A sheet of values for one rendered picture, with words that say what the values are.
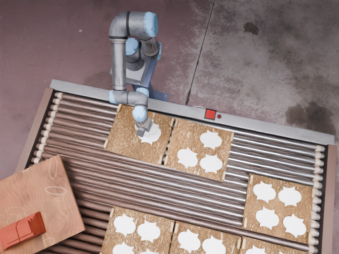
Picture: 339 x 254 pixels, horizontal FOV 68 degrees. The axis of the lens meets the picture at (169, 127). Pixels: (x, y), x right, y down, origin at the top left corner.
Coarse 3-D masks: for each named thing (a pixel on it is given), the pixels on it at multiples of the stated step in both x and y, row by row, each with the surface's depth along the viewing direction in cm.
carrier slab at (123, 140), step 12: (132, 108) 180; (120, 120) 178; (132, 120) 177; (156, 120) 177; (168, 120) 177; (120, 132) 175; (132, 132) 175; (168, 132) 174; (108, 144) 173; (120, 144) 173; (132, 144) 173; (144, 144) 173; (156, 144) 172; (132, 156) 171; (144, 156) 171; (156, 156) 170
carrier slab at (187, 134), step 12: (180, 120) 176; (180, 132) 174; (192, 132) 174; (204, 132) 174; (216, 132) 173; (228, 132) 173; (180, 144) 172; (192, 144) 172; (228, 144) 171; (168, 156) 170; (204, 156) 169; (228, 156) 169; (180, 168) 168; (192, 168) 168
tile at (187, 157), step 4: (188, 148) 170; (180, 152) 170; (184, 152) 170; (188, 152) 170; (192, 152) 170; (180, 156) 169; (184, 156) 169; (188, 156) 169; (192, 156) 169; (180, 160) 168; (184, 160) 168; (188, 160) 168; (192, 160) 168; (196, 160) 168; (184, 164) 168; (188, 164) 168; (192, 164) 167; (196, 164) 167
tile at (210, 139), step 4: (208, 132) 173; (200, 136) 172; (204, 136) 172; (208, 136) 172; (212, 136) 172; (216, 136) 172; (200, 140) 172; (204, 140) 171; (208, 140) 171; (212, 140) 171; (216, 140) 171; (220, 140) 171; (204, 144) 171; (208, 144) 171; (212, 144) 171; (216, 144) 170; (220, 144) 170; (212, 148) 170
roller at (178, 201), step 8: (72, 176) 170; (80, 176) 170; (96, 184) 169; (104, 184) 168; (112, 184) 168; (120, 184) 169; (128, 192) 167; (136, 192) 166; (144, 192) 166; (152, 192) 167; (160, 200) 166; (168, 200) 164; (176, 200) 164; (184, 200) 165; (200, 208) 163; (208, 208) 162; (216, 208) 162; (232, 216) 161; (240, 216) 161; (312, 232) 157
